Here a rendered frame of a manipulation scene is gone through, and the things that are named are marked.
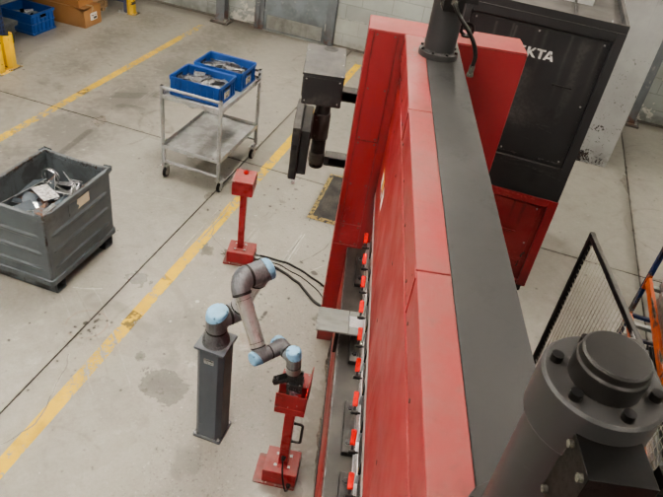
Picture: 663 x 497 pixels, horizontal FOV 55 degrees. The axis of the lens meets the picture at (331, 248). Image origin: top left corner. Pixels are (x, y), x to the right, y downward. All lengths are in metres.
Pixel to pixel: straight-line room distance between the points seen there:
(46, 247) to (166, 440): 1.63
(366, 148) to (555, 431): 3.01
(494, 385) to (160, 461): 2.84
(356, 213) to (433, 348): 2.58
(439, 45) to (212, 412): 2.38
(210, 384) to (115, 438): 0.75
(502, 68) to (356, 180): 1.06
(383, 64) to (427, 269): 2.02
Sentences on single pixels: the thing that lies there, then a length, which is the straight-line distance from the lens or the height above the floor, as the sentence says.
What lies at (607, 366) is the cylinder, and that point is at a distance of 0.93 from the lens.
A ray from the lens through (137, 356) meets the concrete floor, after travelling 4.61.
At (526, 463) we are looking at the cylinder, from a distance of 1.06.
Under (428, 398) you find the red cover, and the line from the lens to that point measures 1.43.
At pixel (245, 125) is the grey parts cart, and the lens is 6.74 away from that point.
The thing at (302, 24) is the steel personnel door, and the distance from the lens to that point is 10.31.
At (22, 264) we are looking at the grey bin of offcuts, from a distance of 5.14.
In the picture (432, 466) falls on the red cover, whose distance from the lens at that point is 1.33.
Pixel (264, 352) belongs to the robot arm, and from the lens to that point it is 3.16.
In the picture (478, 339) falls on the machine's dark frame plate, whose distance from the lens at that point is 1.60.
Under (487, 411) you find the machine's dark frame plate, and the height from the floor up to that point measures 2.30.
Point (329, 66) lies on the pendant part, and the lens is 3.95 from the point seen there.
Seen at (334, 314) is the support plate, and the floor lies 1.00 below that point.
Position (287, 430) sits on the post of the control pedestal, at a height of 0.44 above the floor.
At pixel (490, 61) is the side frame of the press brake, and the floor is 2.23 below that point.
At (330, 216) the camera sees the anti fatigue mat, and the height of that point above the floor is 0.02.
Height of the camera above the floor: 3.35
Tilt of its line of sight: 36 degrees down
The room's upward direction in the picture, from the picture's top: 10 degrees clockwise
